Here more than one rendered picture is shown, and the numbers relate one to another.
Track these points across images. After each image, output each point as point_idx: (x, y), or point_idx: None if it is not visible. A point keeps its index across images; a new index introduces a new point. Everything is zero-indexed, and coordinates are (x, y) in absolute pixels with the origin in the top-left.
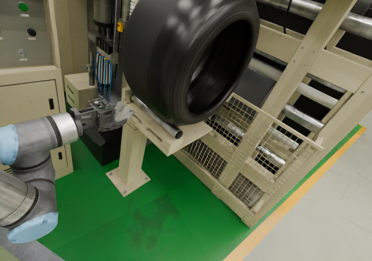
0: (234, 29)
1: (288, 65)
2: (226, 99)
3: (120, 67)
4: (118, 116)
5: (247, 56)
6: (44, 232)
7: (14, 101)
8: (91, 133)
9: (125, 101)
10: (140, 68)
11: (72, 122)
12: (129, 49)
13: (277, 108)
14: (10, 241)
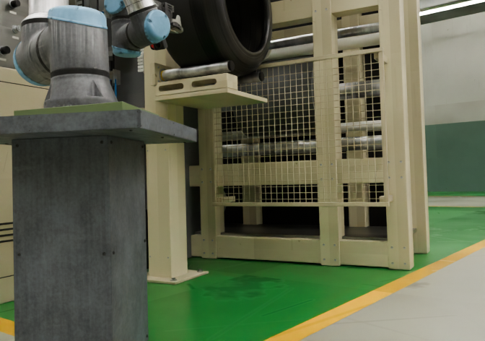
0: None
1: (313, 17)
2: (265, 51)
3: None
4: (174, 21)
5: (265, 3)
6: (164, 29)
7: (22, 107)
8: None
9: (156, 77)
10: None
11: None
12: None
13: (329, 63)
14: (148, 22)
